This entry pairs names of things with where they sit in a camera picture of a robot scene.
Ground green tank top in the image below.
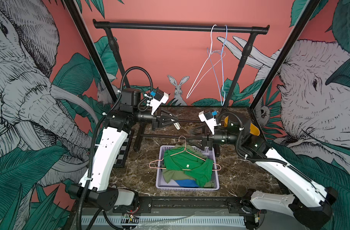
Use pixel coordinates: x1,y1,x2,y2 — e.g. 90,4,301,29
163,146,214,188

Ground white wire hanger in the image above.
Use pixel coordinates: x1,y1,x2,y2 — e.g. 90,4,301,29
186,24,220,99

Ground blue tank top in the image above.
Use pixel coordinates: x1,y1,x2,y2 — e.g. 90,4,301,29
175,179,199,188

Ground light blue wire hanger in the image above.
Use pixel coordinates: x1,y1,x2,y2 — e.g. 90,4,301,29
208,25,228,106

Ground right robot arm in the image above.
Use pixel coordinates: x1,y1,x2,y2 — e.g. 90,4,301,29
190,111,338,230

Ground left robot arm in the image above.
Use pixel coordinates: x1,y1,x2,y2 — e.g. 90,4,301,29
68,83,180,230

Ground yellow plastic bowl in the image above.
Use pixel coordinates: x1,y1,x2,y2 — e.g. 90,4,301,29
223,116,260,136

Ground checkerboard calibration plate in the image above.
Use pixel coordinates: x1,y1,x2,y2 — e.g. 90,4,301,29
113,129,135,168

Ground black clothes rack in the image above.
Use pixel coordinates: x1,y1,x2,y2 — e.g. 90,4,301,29
93,20,270,111

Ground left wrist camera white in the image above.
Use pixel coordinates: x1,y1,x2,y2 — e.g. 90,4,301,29
145,89,169,115

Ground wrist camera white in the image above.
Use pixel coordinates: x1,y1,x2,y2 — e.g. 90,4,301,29
145,89,169,115
198,111,218,135

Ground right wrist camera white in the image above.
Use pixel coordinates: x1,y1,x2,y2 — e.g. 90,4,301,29
198,111,218,135

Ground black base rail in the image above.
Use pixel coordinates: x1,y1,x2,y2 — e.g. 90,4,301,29
77,196,304,215

